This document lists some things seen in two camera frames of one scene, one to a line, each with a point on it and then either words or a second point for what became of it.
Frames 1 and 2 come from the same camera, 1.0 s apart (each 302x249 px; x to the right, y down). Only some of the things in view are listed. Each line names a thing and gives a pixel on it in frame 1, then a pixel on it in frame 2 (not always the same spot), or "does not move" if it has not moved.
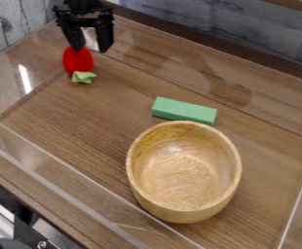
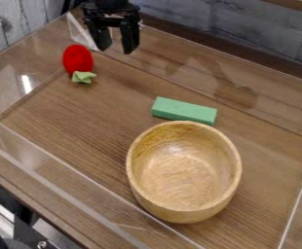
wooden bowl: [183, 166] does not move
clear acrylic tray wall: [64, 200] does not move
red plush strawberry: [77, 63] does not move
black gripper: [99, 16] to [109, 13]
